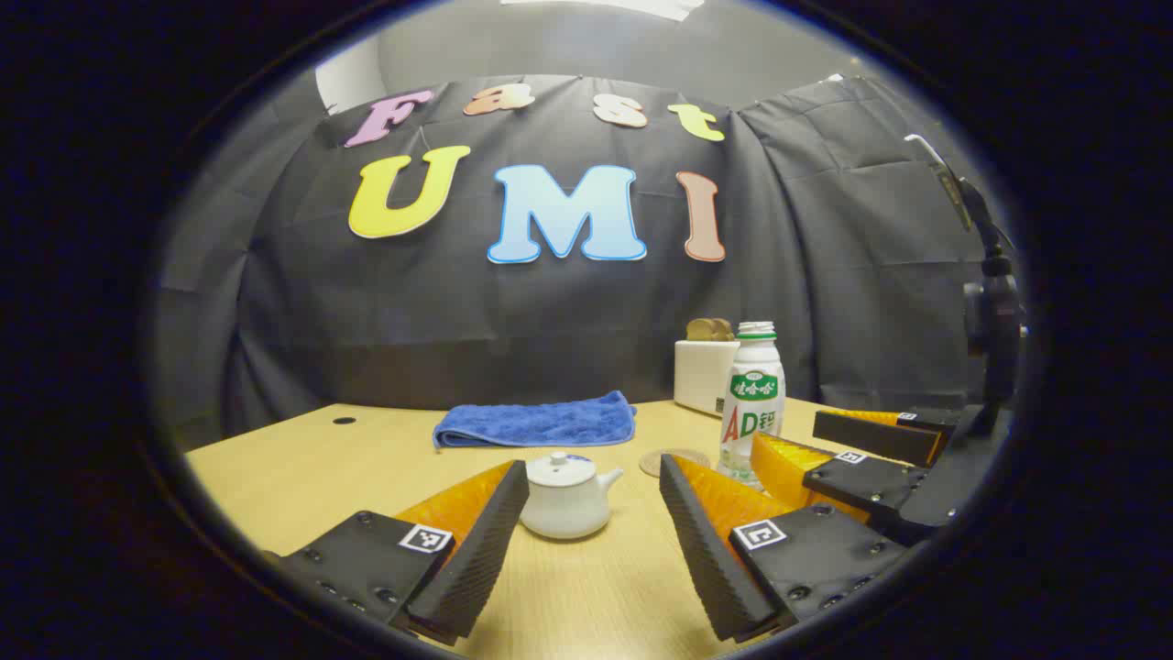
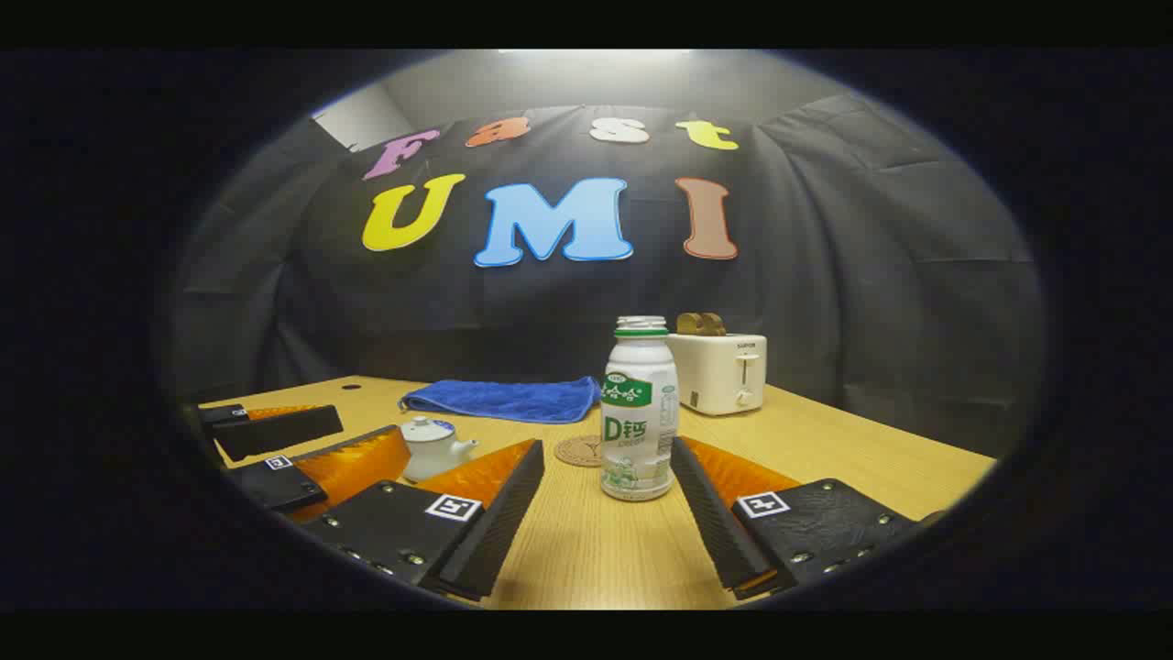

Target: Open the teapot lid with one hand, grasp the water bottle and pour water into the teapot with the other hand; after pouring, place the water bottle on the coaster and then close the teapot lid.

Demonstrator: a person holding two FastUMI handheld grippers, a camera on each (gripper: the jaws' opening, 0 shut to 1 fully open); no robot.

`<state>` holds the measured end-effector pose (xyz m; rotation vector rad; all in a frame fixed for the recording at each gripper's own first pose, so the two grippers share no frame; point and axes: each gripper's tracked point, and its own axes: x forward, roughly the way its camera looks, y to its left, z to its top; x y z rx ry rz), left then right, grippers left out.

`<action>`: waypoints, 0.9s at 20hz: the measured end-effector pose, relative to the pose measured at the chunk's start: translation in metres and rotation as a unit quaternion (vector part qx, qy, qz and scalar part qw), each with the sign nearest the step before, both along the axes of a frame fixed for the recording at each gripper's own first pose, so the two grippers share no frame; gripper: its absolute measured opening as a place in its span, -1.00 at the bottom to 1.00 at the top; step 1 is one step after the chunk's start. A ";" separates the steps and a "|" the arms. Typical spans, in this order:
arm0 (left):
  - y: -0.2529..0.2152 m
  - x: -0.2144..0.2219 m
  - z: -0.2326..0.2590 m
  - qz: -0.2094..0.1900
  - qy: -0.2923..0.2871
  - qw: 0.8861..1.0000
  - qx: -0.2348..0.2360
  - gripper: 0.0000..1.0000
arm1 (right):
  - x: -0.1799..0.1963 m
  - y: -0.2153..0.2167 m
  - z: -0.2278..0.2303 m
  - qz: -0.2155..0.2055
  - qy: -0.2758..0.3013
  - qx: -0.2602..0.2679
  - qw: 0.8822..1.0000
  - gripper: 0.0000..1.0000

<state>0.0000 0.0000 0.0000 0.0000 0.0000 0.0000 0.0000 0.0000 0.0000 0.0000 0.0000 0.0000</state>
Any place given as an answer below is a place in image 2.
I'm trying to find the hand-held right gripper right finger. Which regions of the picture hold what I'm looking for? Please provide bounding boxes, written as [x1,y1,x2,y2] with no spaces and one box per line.
[670,435,919,602]

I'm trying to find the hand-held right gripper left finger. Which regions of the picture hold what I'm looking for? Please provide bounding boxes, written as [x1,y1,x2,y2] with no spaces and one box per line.
[301,438,546,603]

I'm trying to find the white teacup with spout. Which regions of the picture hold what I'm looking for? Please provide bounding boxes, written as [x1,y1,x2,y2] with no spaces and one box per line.
[400,416,479,484]

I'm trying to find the round cork coaster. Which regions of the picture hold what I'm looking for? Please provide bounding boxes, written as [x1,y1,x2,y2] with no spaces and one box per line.
[554,434,606,468]

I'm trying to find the white green water bottle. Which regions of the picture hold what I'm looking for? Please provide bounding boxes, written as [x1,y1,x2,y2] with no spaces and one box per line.
[600,316,680,502]

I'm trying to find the blue towel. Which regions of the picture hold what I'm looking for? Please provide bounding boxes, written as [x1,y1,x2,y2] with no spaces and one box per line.
[398,376,602,424]

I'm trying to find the white toaster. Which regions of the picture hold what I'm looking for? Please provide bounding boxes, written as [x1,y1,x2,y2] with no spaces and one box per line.
[667,332,769,417]

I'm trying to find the black backdrop cloth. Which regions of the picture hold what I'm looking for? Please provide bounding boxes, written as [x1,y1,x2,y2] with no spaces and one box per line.
[170,96,1046,459]

